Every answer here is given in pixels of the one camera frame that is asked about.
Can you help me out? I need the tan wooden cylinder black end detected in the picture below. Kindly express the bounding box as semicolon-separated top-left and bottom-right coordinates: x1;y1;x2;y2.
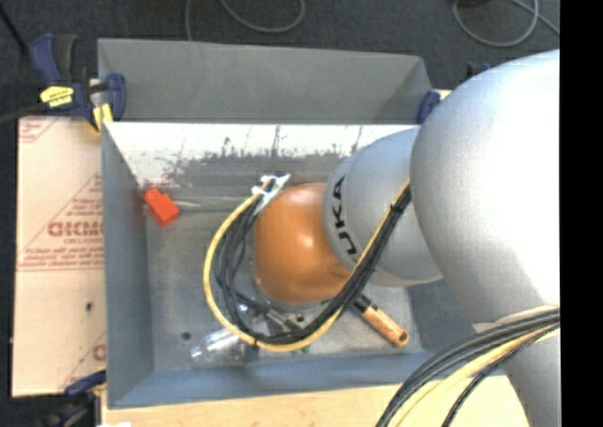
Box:
352;295;411;349

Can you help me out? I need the orange-red block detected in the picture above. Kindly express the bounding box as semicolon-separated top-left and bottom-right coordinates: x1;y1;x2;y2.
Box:
143;188;181;228

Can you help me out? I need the grey metal bin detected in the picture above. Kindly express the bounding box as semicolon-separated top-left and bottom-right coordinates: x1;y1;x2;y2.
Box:
96;37;478;410

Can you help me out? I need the brown cardboard board red print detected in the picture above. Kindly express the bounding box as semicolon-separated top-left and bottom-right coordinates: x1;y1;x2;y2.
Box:
9;114;108;398

